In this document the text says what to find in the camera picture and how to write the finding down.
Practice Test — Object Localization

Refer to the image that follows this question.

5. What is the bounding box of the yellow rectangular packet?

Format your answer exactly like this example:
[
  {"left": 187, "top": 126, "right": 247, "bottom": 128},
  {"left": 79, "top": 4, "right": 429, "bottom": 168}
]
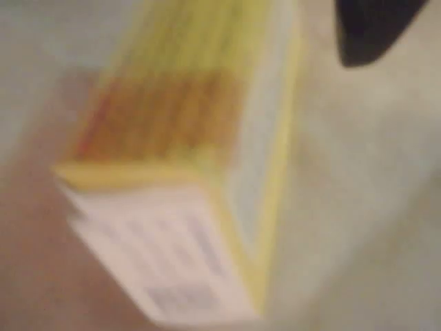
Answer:
[{"left": 50, "top": 0, "right": 304, "bottom": 321}]

